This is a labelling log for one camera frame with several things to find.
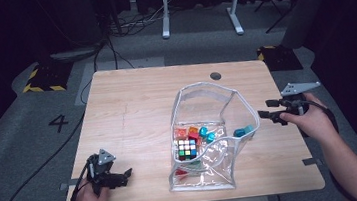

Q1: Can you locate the black tripod stand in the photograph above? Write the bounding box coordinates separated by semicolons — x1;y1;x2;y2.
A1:
252;0;304;36

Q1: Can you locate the long black floor cable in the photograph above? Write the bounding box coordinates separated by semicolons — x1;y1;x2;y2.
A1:
0;111;96;201

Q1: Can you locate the cyan toy block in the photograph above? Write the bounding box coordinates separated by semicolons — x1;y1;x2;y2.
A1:
205;132;217;145
233;127;246;139

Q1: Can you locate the person's right hand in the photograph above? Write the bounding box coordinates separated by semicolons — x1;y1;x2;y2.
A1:
278;89;340;150

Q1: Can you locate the green toy block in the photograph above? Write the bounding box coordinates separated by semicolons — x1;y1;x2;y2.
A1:
187;159;205;171

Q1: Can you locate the bundle of floor cables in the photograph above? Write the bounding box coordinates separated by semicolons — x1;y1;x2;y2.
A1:
105;0;178;39

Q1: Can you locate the pale-faced orange toy block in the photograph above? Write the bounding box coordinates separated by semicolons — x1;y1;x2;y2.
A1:
173;126;190;141

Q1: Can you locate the dark round table grommet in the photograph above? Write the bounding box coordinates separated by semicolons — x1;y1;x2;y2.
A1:
209;71;223;82

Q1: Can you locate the grey tape piece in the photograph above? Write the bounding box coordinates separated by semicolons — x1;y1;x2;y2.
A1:
301;157;324;168
58;177;85;191

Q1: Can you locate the light blue toy block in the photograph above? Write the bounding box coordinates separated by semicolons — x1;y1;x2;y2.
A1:
242;124;256;137

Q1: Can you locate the multicoloured puzzle cube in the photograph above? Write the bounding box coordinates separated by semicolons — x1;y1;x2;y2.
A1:
174;137;200;162

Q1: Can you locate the transparent plastic bag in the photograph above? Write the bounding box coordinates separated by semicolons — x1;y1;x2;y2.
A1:
158;75;268;196

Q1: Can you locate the grey curtain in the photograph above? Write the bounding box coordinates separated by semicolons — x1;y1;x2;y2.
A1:
278;0;345;50

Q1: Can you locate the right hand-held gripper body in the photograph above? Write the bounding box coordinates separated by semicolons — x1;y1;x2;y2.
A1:
276;80;326;127

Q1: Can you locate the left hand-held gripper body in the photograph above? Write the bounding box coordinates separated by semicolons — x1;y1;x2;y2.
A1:
84;147;128;197

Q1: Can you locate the black yellow striped base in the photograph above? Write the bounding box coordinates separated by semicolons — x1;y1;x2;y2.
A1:
255;41;304;75
20;59;76;96

